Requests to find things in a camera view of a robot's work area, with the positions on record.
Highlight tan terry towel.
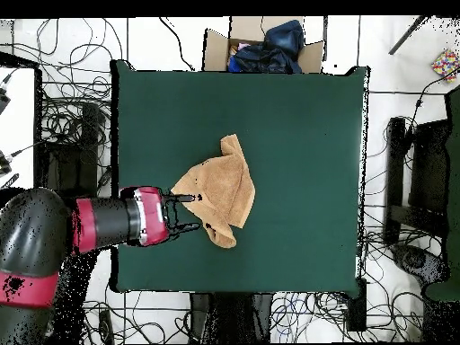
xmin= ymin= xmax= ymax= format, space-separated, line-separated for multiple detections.
xmin=170 ymin=133 xmax=257 ymax=250

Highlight dark blue laundry pile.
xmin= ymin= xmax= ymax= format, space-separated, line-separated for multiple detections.
xmin=226 ymin=19 xmax=305 ymax=75

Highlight dark green table cloth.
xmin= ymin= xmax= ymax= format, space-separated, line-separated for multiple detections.
xmin=423 ymin=85 xmax=460 ymax=303
xmin=109 ymin=58 xmax=371 ymax=299

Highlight brown cardboard box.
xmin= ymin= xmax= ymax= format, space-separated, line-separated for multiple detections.
xmin=201 ymin=15 xmax=326 ymax=75

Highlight white desk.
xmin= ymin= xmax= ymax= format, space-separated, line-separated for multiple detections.
xmin=0 ymin=66 xmax=37 ymax=197

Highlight black rectangular block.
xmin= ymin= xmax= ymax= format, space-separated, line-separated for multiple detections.
xmin=346 ymin=276 xmax=368 ymax=332

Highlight black device on desk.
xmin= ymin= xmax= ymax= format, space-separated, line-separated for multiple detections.
xmin=0 ymin=85 xmax=12 ymax=116

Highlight black round stand base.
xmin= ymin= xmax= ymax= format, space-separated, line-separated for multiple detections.
xmin=391 ymin=243 xmax=450 ymax=288

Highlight grey metal bar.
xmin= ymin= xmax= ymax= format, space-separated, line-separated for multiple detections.
xmin=388 ymin=15 xmax=426 ymax=56

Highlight multicoloured patterned box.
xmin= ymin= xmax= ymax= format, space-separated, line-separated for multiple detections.
xmin=430 ymin=48 xmax=460 ymax=83

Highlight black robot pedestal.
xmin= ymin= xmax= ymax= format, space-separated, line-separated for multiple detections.
xmin=189 ymin=292 xmax=274 ymax=344

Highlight tangled black cables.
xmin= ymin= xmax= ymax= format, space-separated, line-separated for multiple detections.
xmin=272 ymin=289 xmax=425 ymax=343
xmin=35 ymin=17 xmax=125 ymax=145

